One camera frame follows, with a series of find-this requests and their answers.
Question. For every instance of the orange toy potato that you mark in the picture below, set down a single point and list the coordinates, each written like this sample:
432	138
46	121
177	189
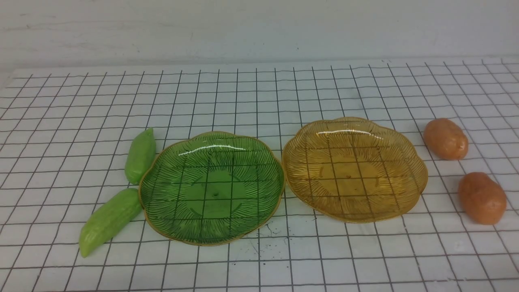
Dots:
483	200
445	139

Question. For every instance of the green glass plate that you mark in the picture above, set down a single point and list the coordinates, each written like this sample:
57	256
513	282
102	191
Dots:
212	189

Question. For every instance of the amber glass plate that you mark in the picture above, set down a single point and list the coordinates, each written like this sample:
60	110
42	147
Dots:
354	170

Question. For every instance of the green toy gourd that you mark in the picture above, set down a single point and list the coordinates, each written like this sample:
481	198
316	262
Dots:
140	156
107	221

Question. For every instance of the white grid table mat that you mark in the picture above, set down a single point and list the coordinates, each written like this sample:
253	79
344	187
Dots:
65	133

